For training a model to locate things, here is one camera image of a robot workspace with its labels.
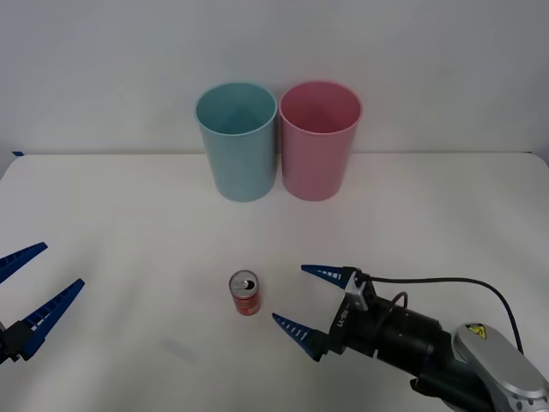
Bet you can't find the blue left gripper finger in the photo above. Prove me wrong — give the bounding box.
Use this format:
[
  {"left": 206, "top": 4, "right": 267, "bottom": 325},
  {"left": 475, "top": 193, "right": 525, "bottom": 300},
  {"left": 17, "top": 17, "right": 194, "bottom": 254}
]
[
  {"left": 8, "top": 278, "right": 86, "bottom": 362},
  {"left": 0, "top": 241, "right": 49, "bottom": 285}
]

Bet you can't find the red drink can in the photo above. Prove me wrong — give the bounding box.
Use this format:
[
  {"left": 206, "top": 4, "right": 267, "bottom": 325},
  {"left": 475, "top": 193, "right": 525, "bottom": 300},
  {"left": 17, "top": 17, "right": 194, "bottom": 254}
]
[{"left": 228, "top": 269, "right": 262, "bottom": 317}]

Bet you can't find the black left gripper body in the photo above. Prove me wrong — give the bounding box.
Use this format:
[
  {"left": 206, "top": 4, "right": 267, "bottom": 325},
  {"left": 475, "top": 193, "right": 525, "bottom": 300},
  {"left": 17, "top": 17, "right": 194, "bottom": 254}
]
[{"left": 0, "top": 322, "right": 16, "bottom": 367}]

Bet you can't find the pale blue plastic bin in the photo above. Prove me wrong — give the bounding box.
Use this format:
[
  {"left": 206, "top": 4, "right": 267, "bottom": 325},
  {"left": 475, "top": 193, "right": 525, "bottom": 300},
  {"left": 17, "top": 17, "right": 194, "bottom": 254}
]
[{"left": 195, "top": 82, "right": 278, "bottom": 203}]

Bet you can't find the pink plastic bin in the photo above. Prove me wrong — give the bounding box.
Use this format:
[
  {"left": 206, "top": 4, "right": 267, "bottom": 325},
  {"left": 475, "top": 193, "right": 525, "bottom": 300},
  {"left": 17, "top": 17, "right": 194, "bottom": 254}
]
[{"left": 278, "top": 80, "right": 364, "bottom": 202}]

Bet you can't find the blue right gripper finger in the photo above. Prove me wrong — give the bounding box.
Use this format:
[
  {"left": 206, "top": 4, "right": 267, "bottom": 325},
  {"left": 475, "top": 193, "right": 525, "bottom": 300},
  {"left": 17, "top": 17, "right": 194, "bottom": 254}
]
[
  {"left": 300, "top": 264, "right": 362, "bottom": 294},
  {"left": 271, "top": 312, "right": 334, "bottom": 363}
]

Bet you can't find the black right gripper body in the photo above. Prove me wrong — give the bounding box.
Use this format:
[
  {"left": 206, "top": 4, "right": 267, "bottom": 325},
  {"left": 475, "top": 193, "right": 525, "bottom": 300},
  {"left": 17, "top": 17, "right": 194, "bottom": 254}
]
[{"left": 327, "top": 291, "right": 389, "bottom": 358}]

